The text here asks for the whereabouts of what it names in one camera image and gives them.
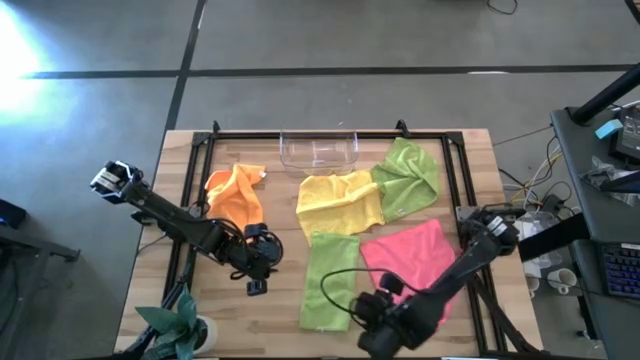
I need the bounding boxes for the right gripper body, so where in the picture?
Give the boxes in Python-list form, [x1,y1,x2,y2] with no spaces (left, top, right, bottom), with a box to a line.
[355,291,404,359]

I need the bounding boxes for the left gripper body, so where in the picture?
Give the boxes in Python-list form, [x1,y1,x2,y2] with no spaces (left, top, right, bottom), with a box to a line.
[234,233,285,282]

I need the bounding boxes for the green microfiber towel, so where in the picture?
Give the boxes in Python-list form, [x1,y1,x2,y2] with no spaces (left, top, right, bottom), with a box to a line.
[369,137,441,224]
[298,230,361,333]

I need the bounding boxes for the orange microfiber towel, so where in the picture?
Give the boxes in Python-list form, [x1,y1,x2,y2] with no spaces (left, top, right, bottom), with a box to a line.
[204,163,268,247]

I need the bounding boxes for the pink microfiber towel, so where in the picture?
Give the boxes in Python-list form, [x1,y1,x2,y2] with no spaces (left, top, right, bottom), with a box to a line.
[359,218,464,326]

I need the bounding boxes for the yellow microfiber towel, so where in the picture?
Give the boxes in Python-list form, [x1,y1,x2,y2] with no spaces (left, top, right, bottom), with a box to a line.
[294,168,386,246]

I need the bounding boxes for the white plant pot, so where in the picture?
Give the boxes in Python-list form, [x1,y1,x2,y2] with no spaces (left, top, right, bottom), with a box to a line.
[192,314,220,354]

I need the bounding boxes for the green artificial plant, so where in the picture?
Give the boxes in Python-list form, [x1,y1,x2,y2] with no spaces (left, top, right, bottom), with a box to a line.
[135,284,207,360]

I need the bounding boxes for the clear plastic bin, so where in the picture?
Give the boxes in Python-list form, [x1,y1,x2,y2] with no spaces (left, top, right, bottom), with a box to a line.
[278,128,360,177]

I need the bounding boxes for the white plastic item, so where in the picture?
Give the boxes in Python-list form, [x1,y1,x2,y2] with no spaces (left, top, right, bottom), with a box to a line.
[512,212,564,271]

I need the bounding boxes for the black desk crossbar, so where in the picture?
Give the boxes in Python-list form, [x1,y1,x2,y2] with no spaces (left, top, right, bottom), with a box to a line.
[517,213,591,262]

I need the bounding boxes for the black power adapter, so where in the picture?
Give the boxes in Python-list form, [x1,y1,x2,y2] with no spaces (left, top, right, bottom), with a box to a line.
[542,193,566,214]

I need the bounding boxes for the black metal stand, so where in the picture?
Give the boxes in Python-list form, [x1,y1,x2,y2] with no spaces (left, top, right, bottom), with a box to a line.
[0,224,81,360]

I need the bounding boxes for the grey side desk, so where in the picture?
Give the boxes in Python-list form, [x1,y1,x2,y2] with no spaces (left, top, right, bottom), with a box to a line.
[549,106,640,360]

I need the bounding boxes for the black backlit keyboard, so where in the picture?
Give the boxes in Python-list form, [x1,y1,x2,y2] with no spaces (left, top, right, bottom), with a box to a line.
[599,243,640,301]

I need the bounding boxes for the black box with blue light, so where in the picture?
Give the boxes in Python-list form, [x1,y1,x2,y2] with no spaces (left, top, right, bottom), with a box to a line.
[0,198,29,230]

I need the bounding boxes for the crumpled clear plastic bag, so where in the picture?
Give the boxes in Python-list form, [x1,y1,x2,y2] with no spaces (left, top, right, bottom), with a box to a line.
[579,155,640,207]

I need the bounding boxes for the light blue block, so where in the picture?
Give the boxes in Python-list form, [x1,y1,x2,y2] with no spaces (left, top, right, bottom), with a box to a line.
[594,118,624,140]

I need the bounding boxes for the black electronic device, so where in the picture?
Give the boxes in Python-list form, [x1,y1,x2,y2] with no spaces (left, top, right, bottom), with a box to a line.
[608,105,640,162]

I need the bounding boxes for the black slanted pole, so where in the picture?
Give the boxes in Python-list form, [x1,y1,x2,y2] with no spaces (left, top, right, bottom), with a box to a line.
[569,62,640,126]

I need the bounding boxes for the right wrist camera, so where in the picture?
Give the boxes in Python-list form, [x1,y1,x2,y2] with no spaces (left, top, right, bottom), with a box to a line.
[378,272,405,297]

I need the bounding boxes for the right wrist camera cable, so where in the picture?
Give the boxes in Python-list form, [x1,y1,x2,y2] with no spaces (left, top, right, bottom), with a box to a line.
[319,267,389,324]

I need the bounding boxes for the black diagonal frame strut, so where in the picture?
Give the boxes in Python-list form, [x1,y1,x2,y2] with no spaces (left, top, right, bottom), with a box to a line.
[467,259,544,357]
[117,249,199,360]

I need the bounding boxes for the black aluminium table frame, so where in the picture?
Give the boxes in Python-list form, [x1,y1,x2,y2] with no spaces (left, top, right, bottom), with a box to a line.
[167,130,494,359]

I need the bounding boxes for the floor cable bundle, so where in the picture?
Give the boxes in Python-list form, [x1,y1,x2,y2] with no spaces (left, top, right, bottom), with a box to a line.
[497,132,574,214]

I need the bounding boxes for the black floor cable loop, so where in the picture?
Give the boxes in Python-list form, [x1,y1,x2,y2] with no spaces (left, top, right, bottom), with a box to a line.
[487,0,519,16]

